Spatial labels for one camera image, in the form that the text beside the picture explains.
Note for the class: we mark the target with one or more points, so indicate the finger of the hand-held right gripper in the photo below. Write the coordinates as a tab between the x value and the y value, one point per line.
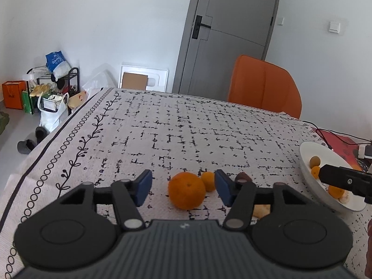
337	177

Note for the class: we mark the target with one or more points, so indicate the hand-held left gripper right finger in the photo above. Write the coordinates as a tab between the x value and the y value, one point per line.
223	187

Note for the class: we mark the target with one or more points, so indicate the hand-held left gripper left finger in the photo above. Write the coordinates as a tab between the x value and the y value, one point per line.
144	187

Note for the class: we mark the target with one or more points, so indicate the small orange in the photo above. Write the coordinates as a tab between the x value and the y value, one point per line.
208	181
314	173

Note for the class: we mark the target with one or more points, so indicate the large orange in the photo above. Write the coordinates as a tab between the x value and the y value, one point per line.
187	191
335	193

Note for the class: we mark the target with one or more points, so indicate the white round plate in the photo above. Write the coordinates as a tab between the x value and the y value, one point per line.
330	157

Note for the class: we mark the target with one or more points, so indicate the beige lumpy food piece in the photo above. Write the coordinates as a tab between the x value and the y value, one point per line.
261	211
345	200

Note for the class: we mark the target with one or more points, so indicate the brown kiwi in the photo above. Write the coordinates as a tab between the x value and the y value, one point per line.
314	161

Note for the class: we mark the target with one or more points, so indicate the white charger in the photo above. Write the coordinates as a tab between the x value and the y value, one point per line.
364	151

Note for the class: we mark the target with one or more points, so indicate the brown cardboard sheet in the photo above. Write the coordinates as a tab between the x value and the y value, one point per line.
134	81

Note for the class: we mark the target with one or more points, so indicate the orange chair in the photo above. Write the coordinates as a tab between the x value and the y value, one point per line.
261	84

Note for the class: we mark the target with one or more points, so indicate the tan paper bag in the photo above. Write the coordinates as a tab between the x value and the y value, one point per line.
78	98

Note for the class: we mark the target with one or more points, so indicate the white foam board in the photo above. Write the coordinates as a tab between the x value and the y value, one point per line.
157	77

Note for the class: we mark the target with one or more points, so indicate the white plastic bag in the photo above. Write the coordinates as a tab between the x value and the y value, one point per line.
51	119

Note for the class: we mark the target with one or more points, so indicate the clear plastic bag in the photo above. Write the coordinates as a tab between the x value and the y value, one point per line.
98	78

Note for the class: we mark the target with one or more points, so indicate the black slippers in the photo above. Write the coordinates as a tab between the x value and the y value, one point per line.
29	144

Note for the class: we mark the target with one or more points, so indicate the black metal rack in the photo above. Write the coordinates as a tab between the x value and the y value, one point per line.
74	78

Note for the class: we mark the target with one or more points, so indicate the yellow slippers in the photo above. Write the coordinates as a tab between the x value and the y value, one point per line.
39	90

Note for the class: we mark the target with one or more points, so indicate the green box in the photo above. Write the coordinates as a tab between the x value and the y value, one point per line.
27	101

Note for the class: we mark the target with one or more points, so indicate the blue and white bag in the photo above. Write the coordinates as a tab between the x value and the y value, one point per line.
56	62

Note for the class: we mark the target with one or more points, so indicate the grey door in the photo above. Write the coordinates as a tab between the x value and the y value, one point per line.
232	35

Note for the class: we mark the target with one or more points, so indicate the green cloth bundle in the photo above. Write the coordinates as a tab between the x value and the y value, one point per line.
3	123

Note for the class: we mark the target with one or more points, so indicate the orange paper bag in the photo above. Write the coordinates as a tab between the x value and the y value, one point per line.
13	94

